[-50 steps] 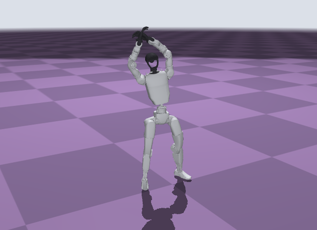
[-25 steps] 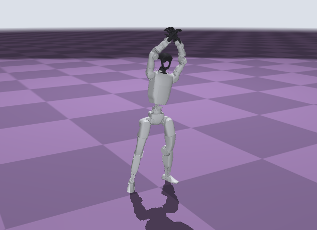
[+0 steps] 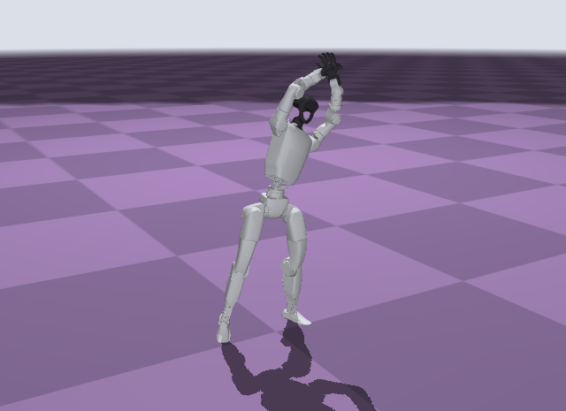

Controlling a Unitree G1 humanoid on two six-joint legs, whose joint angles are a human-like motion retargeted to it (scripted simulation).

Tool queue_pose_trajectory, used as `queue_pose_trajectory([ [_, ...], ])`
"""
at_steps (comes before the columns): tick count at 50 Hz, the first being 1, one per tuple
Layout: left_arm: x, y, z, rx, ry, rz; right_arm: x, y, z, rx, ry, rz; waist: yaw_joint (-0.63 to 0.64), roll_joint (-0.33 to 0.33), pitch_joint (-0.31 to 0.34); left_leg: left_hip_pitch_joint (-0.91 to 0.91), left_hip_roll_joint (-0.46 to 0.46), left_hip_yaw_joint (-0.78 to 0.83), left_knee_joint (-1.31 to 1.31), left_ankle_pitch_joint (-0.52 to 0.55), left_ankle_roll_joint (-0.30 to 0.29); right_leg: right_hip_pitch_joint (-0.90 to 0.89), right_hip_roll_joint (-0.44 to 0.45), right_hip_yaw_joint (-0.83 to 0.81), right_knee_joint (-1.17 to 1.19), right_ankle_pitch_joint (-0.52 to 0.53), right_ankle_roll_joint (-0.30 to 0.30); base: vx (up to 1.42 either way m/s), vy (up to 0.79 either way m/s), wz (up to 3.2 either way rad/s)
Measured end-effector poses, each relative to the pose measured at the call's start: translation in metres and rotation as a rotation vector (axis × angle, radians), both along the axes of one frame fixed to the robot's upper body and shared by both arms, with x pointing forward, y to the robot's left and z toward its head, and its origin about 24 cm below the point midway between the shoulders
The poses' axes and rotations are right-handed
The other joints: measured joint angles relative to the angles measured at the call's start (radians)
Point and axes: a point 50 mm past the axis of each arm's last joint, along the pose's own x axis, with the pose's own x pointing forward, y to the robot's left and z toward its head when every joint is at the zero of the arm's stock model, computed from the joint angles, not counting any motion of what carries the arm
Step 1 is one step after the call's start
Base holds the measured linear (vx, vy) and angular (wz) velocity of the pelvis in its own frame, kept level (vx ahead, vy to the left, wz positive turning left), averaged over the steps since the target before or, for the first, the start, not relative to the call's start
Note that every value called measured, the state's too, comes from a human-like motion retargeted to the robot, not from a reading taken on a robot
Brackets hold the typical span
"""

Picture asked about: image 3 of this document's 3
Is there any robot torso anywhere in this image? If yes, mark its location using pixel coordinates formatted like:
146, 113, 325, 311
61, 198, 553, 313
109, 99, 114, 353
259, 119, 312, 219

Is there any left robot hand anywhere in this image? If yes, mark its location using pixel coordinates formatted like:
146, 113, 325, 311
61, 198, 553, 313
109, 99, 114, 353
316, 52, 340, 86

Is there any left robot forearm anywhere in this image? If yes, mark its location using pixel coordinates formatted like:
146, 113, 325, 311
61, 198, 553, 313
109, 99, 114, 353
327, 79, 343, 112

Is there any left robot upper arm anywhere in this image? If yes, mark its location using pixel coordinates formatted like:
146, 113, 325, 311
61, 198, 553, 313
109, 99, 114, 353
310, 110, 340, 152

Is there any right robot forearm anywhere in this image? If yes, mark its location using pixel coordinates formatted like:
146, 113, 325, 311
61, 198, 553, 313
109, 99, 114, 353
293, 68, 325, 91

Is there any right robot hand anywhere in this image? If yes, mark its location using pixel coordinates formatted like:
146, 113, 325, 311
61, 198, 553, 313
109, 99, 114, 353
318, 63, 343, 77

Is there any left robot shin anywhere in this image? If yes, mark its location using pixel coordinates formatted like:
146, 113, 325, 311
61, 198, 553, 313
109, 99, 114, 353
282, 266, 302, 314

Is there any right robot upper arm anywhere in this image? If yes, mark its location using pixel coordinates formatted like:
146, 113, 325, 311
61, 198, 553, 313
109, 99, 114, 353
270, 83, 304, 137

